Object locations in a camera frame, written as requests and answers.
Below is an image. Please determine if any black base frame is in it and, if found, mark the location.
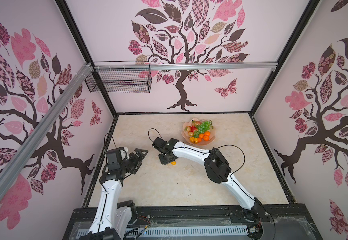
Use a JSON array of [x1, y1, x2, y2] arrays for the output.
[[62, 203, 323, 240]]

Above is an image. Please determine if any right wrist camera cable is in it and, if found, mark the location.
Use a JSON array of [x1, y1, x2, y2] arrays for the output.
[[147, 128, 164, 142]]

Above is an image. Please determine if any white slotted cable duct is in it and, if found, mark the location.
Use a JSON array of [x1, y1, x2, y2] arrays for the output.
[[75, 225, 250, 240]]

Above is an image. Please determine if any back aluminium rail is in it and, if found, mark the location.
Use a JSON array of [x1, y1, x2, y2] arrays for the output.
[[94, 62, 278, 71]]

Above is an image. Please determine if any large orange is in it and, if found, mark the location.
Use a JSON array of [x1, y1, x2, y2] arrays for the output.
[[203, 135, 210, 141]]

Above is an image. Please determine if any green grape bunch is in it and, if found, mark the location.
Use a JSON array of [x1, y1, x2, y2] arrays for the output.
[[194, 120, 214, 137]]

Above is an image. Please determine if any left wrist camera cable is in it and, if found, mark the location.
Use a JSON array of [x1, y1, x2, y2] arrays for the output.
[[103, 132, 117, 151]]

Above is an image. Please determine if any left aluminium rail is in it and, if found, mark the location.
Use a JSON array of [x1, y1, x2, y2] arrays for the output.
[[0, 63, 92, 201]]

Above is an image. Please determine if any aluminium rail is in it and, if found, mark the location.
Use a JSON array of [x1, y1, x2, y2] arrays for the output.
[[0, 63, 92, 201], [94, 62, 278, 71]]

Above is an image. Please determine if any pink leaf-shaped bowl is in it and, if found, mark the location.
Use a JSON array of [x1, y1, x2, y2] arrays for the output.
[[181, 119, 216, 146]]

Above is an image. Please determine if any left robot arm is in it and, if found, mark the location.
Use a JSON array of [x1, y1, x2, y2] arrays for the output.
[[79, 147, 148, 240]]

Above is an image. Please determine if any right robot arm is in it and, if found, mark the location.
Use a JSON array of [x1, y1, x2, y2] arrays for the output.
[[152, 138, 271, 222]]

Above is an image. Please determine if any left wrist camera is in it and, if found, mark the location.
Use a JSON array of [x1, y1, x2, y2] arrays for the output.
[[118, 147, 128, 161]]

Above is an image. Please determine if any black wire basket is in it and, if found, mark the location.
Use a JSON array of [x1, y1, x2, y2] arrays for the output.
[[85, 60, 152, 94]]

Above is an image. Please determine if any pale red strawberry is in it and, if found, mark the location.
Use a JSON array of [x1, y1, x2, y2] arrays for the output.
[[185, 126, 192, 132]]

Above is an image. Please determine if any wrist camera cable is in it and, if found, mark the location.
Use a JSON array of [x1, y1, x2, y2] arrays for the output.
[[147, 128, 164, 142], [103, 132, 117, 151]]

